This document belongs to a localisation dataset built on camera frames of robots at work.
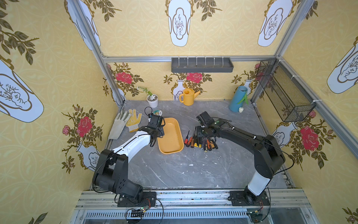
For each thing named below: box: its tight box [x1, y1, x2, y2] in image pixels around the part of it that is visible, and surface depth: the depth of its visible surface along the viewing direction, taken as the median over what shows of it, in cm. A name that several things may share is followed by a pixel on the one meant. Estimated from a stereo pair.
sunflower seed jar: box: [152, 109, 163, 117], surface depth 105 cm
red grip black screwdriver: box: [183, 130, 190, 145], surface depth 97 cm
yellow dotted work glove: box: [125, 109, 143, 133], surface depth 111 cm
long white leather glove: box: [108, 111, 132, 140], surface depth 108 cm
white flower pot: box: [146, 93, 159, 108], surface depth 115 cm
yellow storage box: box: [157, 117, 185, 155], surface depth 97 cm
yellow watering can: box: [179, 88, 201, 106], surface depth 116 cm
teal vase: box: [228, 85, 248, 113], surface depth 108 cm
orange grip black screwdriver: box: [209, 139, 215, 149], surface depth 95 cm
